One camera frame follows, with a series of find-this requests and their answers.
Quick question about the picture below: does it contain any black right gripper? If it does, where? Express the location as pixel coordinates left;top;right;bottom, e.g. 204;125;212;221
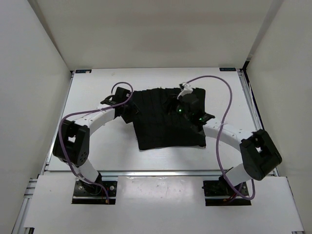
159;94;193;121

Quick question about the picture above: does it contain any black pleated skirt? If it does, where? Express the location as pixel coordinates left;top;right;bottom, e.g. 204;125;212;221
132;88;206;150

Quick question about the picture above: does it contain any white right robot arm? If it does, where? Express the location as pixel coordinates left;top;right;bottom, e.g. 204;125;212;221
165;93;282;195

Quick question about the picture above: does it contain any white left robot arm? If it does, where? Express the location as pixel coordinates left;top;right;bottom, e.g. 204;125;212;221
53;82;139;195

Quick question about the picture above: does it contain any right blue corner sticker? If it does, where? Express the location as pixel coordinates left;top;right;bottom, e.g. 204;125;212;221
219;67;236;72

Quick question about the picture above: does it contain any white front cover board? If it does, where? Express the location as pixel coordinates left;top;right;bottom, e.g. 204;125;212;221
24;175;303;234

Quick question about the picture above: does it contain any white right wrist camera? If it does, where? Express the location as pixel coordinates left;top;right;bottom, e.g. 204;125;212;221
177;82;193;99

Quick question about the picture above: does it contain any aluminium table edge rail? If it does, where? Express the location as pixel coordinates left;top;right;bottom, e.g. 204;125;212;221
100;170;222;176

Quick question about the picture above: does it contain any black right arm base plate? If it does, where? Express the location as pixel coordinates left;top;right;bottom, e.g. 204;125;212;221
202;180;251;206

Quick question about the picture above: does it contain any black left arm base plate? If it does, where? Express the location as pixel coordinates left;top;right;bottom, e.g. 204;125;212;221
72;179;117;205

